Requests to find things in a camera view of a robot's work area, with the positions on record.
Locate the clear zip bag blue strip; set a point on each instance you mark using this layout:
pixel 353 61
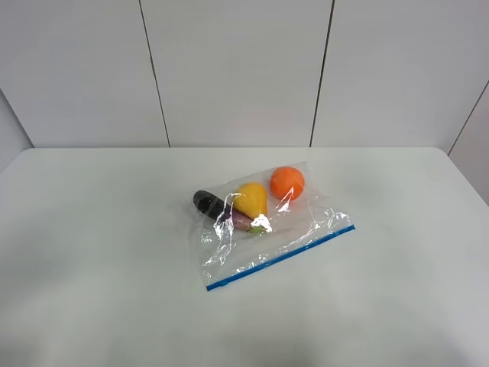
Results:
pixel 292 227

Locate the yellow toy pear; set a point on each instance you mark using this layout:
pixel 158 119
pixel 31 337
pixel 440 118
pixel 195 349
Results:
pixel 251 200

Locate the orange toy orange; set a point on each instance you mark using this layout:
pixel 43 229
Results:
pixel 286 183

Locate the purple toy eggplant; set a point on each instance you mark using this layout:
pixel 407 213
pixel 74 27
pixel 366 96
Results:
pixel 223 212

